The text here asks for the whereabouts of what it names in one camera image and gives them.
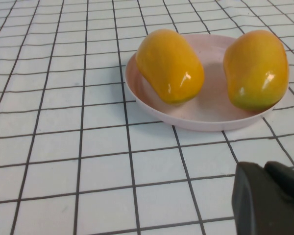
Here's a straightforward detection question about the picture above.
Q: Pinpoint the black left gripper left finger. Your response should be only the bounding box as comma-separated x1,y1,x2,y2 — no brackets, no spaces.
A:
231,161,294,235

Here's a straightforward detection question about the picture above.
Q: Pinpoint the mango with orange blush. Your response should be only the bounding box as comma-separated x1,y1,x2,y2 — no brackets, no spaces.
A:
222,29,290,111

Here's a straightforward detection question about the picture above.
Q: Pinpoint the white grid tablecloth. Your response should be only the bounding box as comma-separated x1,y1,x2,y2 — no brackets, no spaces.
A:
0,0,294,235

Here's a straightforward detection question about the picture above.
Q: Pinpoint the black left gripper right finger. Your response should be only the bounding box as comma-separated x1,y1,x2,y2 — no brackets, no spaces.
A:
264,161,294,203

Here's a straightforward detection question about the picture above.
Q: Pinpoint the plain yellow mango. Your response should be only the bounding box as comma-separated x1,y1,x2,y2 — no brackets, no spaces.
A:
136,28,205,105

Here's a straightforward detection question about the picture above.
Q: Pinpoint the pink round plate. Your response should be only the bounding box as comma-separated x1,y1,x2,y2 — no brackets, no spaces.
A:
124,34,289,132

